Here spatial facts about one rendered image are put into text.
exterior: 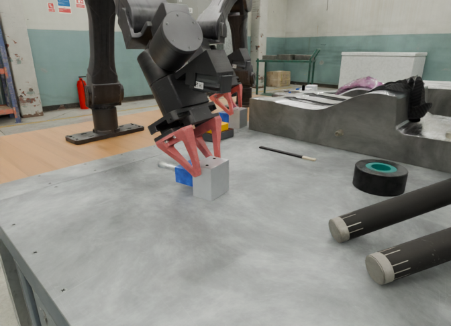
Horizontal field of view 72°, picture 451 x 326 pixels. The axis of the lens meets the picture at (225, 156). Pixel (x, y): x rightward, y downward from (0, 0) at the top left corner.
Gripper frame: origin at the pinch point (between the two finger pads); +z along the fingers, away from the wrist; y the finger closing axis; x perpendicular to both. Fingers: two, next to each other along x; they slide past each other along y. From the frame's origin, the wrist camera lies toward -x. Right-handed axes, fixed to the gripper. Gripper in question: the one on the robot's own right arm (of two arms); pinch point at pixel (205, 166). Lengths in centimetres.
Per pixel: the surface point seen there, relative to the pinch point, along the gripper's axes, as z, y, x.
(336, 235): 13.7, -2.6, -16.8
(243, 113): -8.4, 41.0, 14.9
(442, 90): 10, 74, -29
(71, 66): -237, 283, 439
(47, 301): 5.3, -26.0, 3.9
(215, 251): 9.0, -12.2, -6.7
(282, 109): -4.3, 37.9, 1.6
